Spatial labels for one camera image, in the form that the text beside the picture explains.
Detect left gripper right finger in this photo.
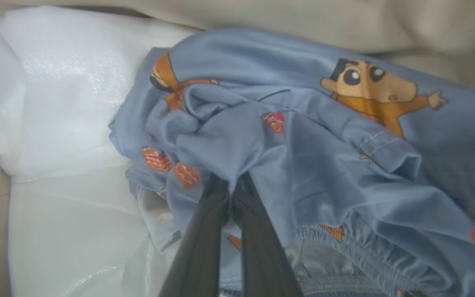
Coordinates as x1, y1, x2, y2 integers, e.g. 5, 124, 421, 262
231, 172, 304, 297

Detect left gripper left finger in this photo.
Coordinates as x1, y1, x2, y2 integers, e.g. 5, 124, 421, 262
159, 173, 230, 297

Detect blue cartoon print shorts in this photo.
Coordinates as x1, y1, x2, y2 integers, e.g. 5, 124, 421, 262
109, 28, 475, 297

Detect white plastic liner bag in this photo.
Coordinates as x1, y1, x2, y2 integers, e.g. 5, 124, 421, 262
0, 5, 205, 297

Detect cream canvas laundry basket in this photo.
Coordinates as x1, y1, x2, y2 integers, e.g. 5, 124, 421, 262
0, 0, 475, 297

